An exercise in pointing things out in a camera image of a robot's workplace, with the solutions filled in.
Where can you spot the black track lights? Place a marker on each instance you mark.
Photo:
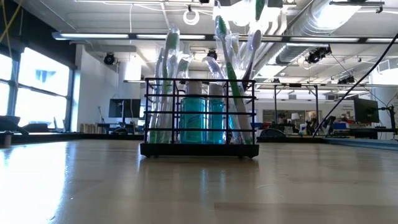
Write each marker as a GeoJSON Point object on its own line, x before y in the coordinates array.
{"type": "Point", "coordinates": [346, 81]}

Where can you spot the white table lamp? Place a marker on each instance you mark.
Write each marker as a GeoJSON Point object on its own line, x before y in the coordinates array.
{"type": "Point", "coordinates": [295, 116]}

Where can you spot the black monitor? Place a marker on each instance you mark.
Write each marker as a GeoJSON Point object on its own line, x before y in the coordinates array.
{"type": "Point", "coordinates": [124, 108]}

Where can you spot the black ceiling camera cluster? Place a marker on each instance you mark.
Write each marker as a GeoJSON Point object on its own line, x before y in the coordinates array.
{"type": "Point", "coordinates": [317, 55]}

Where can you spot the black aluminium table frame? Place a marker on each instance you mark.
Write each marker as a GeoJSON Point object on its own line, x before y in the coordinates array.
{"type": "Point", "coordinates": [46, 137]}

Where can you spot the wooden blocks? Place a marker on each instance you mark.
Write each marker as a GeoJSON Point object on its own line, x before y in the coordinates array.
{"type": "Point", "coordinates": [88, 128]}

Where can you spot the black monitor on arm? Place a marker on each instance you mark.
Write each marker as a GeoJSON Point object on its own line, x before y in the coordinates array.
{"type": "Point", "coordinates": [365, 109]}

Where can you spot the blue toothbrush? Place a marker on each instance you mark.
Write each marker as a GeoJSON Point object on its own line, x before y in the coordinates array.
{"type": "Point", "coordinates": [256, 39]}

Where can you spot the large window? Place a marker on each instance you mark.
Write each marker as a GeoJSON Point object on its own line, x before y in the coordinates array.
{"type": "Point", "coordinates": [40, 81]}

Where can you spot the black slanted stand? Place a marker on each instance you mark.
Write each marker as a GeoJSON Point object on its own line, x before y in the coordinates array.
{"type": "Point", "coordinates": [12, 124]}

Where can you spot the blue mouthwash bottle white cap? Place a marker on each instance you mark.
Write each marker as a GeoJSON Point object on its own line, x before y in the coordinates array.
{"type": "Point", "coordinates": [216, 121]}
{"type": "Point", "coordinates": [192, 121]}

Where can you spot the long light strip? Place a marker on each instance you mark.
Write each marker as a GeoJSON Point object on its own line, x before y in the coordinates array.
{"type": "Point", "coordinates": [93, 36]}

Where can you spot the black metal rack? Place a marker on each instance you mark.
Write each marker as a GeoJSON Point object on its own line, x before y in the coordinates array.
{"type": "Point", "coordinates": [275, 109]}

